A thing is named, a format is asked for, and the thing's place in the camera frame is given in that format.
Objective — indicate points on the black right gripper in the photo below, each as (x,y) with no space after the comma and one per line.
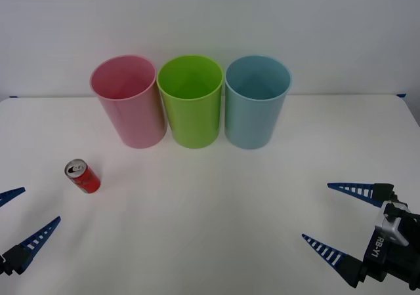
(393,265)

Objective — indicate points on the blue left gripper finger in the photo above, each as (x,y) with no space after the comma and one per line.
(19,254)
(10,195)

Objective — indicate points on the red drink can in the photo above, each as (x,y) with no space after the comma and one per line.
(86,179)

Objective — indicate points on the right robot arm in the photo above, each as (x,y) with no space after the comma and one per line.
(390,223)

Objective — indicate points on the pink plastic waste bin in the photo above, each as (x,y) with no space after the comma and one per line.
(134,111)

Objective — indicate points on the pale blue plastic waste bin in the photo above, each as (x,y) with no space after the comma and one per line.
(252,118)

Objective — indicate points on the green plastic waste bin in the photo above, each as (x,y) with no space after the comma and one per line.
(193,118)

